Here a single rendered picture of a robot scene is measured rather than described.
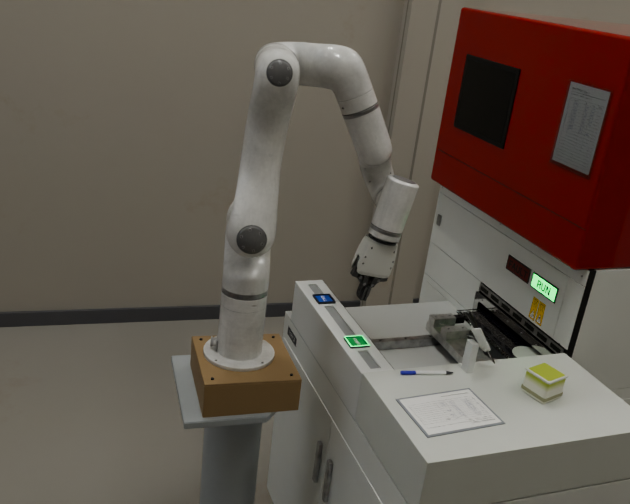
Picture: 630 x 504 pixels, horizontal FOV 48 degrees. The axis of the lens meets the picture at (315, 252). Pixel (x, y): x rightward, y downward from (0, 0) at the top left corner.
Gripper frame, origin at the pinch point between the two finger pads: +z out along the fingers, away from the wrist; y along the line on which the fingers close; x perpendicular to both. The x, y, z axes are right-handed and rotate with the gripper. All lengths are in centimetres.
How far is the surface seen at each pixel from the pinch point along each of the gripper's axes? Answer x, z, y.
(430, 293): -59, 20, -64
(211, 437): -3, 51, 28
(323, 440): -1.6, 48.4, -5.4
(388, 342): -17.1, 22.3, -24.9
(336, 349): -2.1, 18.9, 0.6
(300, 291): -34.2, 17.0, 0.9
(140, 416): -109, 118, 19
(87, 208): -197, 58, 49
